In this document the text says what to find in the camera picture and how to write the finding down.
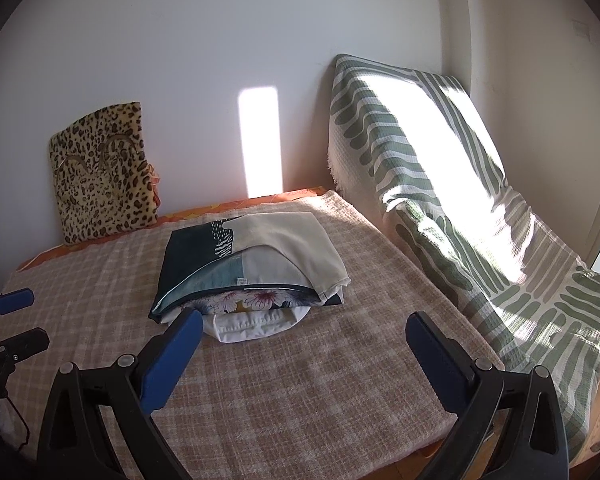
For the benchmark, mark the teal and white printed shirt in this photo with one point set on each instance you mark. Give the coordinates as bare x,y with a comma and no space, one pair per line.
250,263

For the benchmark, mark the green white patterned throw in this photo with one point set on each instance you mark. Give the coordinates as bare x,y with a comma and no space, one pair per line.
409,150

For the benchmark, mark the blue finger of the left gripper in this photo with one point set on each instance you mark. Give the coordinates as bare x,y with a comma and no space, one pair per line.
17,300
24,345

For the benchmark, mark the orange floral bed sheet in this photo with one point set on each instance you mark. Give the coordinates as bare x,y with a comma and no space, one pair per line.
188,214

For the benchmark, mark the white garment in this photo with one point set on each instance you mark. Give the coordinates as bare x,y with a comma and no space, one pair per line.
245,326

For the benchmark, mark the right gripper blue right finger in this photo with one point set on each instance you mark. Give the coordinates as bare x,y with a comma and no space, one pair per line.
532,443

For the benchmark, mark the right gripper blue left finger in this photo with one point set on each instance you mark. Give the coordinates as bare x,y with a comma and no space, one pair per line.
74,442

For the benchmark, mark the leopard print cushion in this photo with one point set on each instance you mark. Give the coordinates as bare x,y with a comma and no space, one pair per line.
103,182

